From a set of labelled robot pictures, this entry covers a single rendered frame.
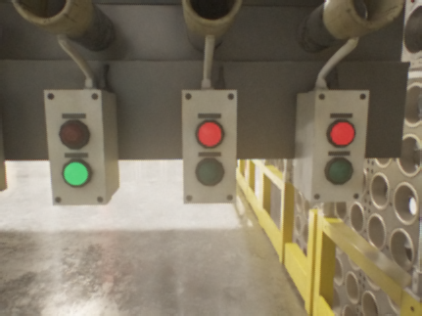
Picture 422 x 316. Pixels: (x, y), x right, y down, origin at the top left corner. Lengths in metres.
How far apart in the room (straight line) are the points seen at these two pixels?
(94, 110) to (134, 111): 0.10
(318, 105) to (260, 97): 0.11
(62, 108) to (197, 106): 0.17
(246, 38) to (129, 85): 0.20
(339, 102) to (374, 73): 0.14
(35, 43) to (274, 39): 0.37
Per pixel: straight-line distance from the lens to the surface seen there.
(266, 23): 0.59
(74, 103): 0.47
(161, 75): 0.54
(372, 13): 0.49
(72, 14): 0.42
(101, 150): 0.46
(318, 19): 0.50
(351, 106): 0.49
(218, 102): 0.45
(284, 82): 0.55
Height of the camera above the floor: 0.75
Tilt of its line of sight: 9 degrees down
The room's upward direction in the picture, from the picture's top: straight up
